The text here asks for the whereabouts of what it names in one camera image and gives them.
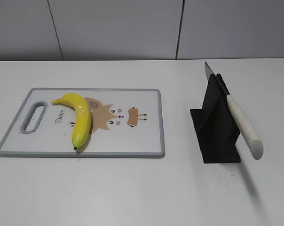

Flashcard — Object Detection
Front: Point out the yellow plastic banana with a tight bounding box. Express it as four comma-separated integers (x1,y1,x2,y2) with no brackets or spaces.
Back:
51,93,92,150

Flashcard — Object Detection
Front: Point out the white-handled kitchen knife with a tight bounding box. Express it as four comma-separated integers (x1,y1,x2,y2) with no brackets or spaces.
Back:
205,61,264,160

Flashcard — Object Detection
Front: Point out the black knife stand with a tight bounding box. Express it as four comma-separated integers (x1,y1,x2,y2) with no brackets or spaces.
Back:
190,74,241,163

